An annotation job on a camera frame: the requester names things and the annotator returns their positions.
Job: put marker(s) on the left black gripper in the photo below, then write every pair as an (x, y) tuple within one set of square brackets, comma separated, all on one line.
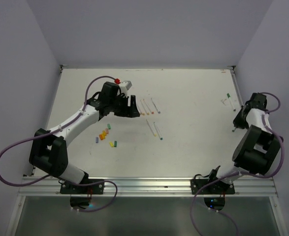
[(131, 111)]

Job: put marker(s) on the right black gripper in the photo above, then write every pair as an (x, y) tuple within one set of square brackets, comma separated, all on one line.
[(239, 123)]

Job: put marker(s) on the aluminium front rail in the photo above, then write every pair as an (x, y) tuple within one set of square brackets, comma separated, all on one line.
[(162, 187)]

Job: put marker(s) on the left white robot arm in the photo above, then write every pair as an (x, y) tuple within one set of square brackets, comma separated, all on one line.
[(49, 149)]

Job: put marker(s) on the yellow cap marker front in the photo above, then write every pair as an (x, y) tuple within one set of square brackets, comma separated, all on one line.
[(142, 107)]

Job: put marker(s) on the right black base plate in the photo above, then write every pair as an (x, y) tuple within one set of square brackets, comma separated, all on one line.
[(212, 185)]

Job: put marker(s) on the small yellow cap marker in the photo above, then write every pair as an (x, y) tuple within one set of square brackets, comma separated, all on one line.
[(151, 128)]

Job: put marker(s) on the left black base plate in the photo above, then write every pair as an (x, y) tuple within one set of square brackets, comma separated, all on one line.
[(86, 187)]

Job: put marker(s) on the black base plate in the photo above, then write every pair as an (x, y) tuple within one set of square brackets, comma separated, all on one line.
[(212, 185), (86, 187)]

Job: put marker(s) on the orange cap marker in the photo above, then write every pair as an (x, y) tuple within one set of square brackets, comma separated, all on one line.
[(149, 108)]

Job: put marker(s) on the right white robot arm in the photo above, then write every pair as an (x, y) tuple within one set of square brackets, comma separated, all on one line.
[(257, 150)]

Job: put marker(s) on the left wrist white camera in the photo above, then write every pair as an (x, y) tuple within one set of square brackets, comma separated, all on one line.
[(125, 86)]

